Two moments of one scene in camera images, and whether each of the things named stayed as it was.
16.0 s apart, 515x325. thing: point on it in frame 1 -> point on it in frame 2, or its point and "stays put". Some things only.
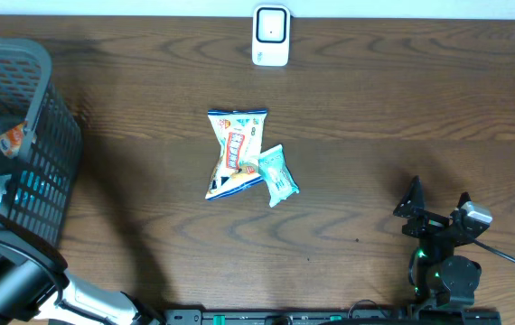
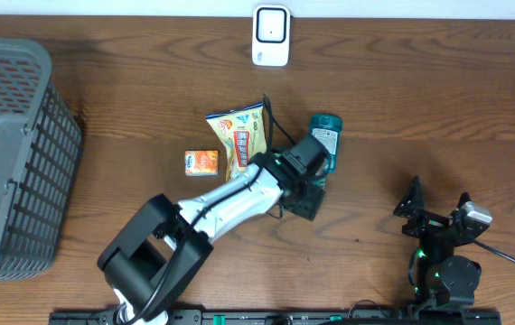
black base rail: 332,317 stays put
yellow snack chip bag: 238,163 stays put
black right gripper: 427,221 stays put
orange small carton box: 10,142 -> 201,162
